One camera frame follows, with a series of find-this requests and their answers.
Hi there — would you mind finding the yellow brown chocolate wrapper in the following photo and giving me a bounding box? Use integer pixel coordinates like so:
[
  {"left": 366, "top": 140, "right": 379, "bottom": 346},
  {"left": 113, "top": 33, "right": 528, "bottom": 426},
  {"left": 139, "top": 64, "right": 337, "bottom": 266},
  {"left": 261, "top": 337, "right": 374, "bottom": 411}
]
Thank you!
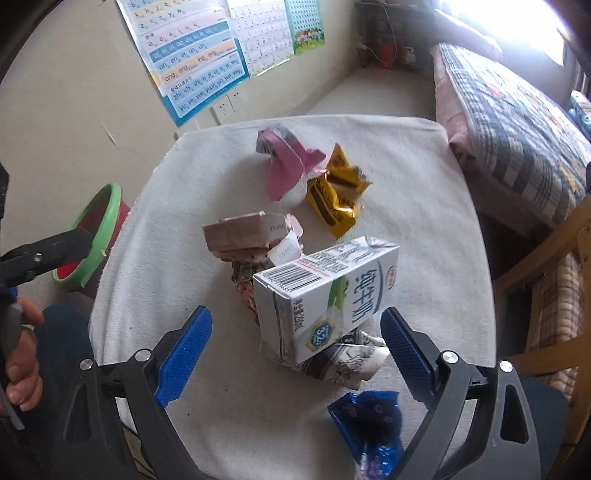
[{"left": 305, "top": 143, "right": 374, "bottom": 240}]

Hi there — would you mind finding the pink white snack box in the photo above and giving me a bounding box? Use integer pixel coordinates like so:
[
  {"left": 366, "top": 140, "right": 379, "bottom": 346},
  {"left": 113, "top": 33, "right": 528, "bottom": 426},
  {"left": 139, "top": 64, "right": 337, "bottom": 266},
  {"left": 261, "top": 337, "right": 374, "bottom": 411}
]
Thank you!
[{"left": 202, "top": 211, "right": 304, "bottom": 265}]

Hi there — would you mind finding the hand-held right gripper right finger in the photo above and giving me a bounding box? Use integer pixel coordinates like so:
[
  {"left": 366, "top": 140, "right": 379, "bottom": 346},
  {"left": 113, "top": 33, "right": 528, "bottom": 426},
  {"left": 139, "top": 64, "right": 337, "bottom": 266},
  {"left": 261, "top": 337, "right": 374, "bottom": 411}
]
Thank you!
[{"left": 379, "top": 306, "right": 541, "bottom": 480}]

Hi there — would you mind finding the green chart wall poster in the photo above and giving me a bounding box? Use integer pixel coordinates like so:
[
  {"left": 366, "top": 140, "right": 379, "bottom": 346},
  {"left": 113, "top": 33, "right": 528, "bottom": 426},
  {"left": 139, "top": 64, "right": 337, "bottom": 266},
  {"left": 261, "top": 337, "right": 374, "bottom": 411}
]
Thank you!
[{"left": 284, "top": 0, "right": 327, "bottom": 56}]

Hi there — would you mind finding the white milk carton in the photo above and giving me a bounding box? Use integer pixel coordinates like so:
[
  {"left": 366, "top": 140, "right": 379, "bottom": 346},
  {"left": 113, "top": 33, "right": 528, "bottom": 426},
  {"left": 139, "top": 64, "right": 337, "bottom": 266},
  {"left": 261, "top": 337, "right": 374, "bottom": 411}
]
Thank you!
[{"left": 252, "top": 236, "right": 402, "bottom": 366}]

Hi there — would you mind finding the person's left hand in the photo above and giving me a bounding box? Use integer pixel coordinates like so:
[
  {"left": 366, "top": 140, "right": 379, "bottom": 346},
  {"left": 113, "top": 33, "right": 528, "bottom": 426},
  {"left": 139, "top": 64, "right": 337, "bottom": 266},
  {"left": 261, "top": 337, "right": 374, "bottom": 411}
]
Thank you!
[{"left": 0, "top": 298, "right": 45, "bottom": 418}]

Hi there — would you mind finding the dark shelf unit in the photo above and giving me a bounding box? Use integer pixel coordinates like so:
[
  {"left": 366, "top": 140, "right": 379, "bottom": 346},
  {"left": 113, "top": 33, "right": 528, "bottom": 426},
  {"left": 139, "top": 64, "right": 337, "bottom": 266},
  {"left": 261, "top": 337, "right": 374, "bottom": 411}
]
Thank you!
[{"left": 355, "top": 0, "right": 437, "bottom": 71}]

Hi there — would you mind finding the bed with plaid quilt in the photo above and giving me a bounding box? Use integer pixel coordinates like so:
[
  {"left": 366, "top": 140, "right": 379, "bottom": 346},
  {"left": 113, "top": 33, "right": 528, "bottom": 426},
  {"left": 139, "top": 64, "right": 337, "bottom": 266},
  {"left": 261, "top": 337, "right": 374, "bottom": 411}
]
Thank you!
[{"left": 436, "top": 41, "right": 591, "bottom": 232}]

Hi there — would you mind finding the plaid chair cushion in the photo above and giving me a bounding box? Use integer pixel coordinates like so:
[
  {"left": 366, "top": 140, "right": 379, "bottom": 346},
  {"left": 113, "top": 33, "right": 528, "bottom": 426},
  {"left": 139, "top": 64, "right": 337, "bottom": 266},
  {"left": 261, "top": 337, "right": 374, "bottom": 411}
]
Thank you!
[{"left": 526, "top": 251, "right": 583, "bottom": 403}]

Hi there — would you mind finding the wooden chair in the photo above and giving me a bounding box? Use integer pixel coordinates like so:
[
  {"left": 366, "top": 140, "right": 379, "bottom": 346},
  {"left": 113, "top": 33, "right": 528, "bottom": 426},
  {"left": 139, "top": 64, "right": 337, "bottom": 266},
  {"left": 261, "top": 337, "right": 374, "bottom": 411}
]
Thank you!
[{"left": 492, "top": 196, "right": 591, "bottom": 459}]

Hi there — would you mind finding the person's left leg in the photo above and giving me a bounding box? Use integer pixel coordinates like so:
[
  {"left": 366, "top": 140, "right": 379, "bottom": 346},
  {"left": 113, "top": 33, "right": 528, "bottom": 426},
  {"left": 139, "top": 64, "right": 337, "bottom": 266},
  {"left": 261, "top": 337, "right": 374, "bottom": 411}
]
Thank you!
[{"left": 18, "top": 302, "right": 100, "bottom": 480}]

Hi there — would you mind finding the pink magenta wrapper at back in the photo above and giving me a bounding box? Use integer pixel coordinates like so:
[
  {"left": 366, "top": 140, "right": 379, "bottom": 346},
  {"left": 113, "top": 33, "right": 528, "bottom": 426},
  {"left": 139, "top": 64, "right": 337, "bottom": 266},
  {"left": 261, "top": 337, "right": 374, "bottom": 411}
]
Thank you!
[{"left": 256, "top": 126, "right": 326, "bottom": 203}]

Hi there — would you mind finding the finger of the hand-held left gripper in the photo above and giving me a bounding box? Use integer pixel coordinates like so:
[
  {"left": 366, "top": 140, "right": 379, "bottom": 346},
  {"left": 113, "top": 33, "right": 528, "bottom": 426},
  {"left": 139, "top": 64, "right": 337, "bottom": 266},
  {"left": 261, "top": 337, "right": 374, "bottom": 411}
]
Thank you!
[{"left": 0, "top": 229, "right": 94, "bottom": 289}]

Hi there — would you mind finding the red bucket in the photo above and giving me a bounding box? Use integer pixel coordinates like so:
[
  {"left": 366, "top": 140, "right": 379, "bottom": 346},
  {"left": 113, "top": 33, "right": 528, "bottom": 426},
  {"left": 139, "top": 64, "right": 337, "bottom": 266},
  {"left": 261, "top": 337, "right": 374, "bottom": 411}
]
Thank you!
[{"left": 376, "top": 41, "right": 397, "bottom": 69}]

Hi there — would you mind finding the bright window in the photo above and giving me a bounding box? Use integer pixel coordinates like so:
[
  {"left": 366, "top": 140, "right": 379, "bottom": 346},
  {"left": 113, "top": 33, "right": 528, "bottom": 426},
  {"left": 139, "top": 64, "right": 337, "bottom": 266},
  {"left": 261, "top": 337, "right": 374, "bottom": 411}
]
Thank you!
[{"left": 457, "top": 0, "right": 570, "bottom": 62}]

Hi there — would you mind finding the brown floral wrapper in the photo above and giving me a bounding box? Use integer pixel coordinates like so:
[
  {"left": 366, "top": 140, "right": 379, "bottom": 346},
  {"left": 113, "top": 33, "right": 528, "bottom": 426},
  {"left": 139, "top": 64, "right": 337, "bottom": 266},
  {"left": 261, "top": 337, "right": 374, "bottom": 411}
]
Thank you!
[{"left": 229, "top": 256, "right": 278, "bottom": 325}]

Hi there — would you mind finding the red bin with green rim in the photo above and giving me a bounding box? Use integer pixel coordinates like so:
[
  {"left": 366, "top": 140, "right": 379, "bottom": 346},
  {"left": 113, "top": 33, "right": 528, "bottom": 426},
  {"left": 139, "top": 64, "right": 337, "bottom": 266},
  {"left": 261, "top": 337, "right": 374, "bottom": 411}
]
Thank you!
[{"left": 52, "top": 183, "right": 133, "bottom": 293}]

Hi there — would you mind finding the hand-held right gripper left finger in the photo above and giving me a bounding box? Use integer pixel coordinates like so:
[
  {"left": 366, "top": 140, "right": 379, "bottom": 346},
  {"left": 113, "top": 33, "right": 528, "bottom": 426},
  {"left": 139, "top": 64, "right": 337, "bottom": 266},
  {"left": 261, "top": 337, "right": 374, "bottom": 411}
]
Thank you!
[{"left": 51, "top": 305, "right": 214, "bottom": 480}]

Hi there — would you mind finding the pink blanket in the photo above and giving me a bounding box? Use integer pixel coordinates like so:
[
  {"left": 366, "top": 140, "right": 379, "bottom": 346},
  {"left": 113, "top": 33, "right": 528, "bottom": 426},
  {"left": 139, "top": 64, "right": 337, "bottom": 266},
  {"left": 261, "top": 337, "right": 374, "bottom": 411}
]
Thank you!
[{"left": 431, "top": 50, "right": 485, "bottom": 172}]

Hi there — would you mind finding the floral pillow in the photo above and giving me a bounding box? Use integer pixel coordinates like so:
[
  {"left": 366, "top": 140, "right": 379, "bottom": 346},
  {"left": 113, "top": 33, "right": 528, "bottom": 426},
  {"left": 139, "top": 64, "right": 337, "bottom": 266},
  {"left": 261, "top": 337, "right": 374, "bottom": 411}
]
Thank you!
[{"left": 570, "top": 90, "right": 591, "bottom": 136}]

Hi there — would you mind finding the black and white crumpled wrapper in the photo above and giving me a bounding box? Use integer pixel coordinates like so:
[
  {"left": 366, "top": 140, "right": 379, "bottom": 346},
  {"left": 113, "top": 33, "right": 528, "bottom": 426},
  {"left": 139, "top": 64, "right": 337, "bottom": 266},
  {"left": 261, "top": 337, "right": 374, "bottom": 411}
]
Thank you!
[{"left": 295, "top": 330, "right": 391, "bottom": 385}]

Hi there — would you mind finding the dark blue snack wrapper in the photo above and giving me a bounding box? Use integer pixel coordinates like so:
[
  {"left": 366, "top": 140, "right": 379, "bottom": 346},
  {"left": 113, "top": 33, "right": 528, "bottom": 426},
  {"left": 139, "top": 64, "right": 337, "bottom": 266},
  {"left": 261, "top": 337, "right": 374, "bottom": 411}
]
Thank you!
[{"left": 326, "top": 390, "right": 403, "bottom": 480}]

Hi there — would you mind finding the pink pillow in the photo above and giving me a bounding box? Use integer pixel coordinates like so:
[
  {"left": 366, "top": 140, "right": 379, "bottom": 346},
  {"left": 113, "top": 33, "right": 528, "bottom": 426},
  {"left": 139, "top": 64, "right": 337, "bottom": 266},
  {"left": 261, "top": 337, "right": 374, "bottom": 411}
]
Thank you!
[{"left": 433, "top": 8, "right": 504, "bottom": 62}]

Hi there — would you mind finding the blue alphabet wall poster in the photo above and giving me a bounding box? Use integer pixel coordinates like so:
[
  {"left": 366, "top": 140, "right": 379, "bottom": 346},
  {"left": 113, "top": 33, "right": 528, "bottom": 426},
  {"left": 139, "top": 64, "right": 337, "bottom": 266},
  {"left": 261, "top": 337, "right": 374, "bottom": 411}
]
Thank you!
[{"left": 115, "top": 0, "right": 251, "bottom": 129}]

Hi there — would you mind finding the white chart wall poster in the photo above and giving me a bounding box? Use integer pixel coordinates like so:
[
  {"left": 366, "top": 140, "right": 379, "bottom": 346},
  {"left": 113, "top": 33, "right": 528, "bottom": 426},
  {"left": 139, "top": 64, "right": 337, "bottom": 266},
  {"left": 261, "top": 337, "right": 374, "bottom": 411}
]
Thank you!
[{"left": 226, "top": 0, "right": 296, "bottom": 77}]

